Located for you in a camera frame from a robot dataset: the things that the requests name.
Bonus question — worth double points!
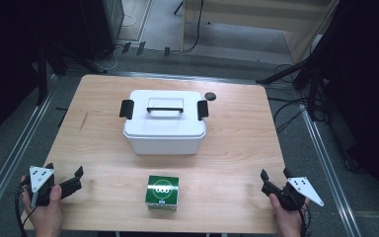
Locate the green carton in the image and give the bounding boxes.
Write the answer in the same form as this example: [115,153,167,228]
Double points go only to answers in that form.
[144,174,181,212]

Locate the black cabinet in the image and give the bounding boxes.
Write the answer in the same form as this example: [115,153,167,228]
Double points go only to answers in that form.
[78,0,126,62]

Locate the white lid with black handle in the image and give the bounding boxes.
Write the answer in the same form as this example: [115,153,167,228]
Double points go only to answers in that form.
[118,89,210,139]

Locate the person's right hand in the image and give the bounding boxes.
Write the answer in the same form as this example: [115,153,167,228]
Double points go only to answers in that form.
[267,193,311,237]

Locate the black floor cables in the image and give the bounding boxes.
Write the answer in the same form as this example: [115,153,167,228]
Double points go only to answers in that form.
[266,63,314,134]

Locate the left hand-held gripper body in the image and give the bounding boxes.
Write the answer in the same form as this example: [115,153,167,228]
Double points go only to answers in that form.
[22,165,64,208]

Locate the dark curtain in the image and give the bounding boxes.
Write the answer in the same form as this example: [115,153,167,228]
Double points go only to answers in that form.
[0,0,84,150]
[320,0,379,206]

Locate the black metal stand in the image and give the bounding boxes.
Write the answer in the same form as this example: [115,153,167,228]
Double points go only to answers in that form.
[34,39,109,107]

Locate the black tripod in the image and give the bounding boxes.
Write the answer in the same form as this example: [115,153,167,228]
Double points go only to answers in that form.
[256,48,331,123]

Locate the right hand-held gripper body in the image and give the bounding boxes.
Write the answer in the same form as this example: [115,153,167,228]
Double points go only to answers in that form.
[269,176,326,212]

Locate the person's left hand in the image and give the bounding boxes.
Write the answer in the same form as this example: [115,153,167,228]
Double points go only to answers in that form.
[20,175,64,237]

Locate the white plastic storage box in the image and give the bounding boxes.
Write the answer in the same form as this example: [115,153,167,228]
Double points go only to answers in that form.
[123,130,207,156]

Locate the white floor cable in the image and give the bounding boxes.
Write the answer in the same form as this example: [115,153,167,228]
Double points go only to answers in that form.
[106,14,138,72]

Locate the black hanging cable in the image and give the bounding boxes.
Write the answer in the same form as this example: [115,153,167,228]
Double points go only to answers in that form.
[179,0,205,54]

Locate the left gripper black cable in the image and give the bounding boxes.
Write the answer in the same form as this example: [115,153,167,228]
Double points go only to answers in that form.
[14,184,38,237]

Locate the light wooden furniture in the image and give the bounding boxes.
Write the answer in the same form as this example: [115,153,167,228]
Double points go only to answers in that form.
[180,0,341,64]

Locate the aluminium floor rail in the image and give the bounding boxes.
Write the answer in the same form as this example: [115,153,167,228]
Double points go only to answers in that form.
[111,70,261,85]
[296,104,363,237]
[0,73,59,229]

